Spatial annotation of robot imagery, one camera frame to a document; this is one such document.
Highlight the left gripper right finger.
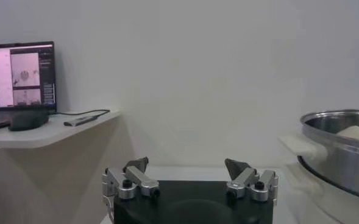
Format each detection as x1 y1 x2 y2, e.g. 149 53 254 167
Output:
224 158 279 203

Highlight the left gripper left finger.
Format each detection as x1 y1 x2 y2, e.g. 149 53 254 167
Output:
102 156 161 201

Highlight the white steamed baozi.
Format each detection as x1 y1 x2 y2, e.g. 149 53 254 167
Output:
336 125 359 143

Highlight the stainless steel steamer basket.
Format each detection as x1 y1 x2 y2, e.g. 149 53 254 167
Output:
278 108 359 203

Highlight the grey usb hub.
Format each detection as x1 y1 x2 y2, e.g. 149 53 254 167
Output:
63 114 98 127

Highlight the white electric cooker pot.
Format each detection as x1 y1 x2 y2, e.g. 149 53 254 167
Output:
284 158 359 224

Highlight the white side table with mouse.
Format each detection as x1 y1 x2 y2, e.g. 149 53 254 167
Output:
0 110 137 224

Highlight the black computer mouse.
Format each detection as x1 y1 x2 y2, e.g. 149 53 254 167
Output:
8 110 50 132

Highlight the black laptop beside mouse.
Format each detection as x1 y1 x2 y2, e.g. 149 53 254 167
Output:
0 41 57 132

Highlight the black usb hub cable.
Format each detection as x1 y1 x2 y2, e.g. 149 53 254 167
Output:
48 109 111 118

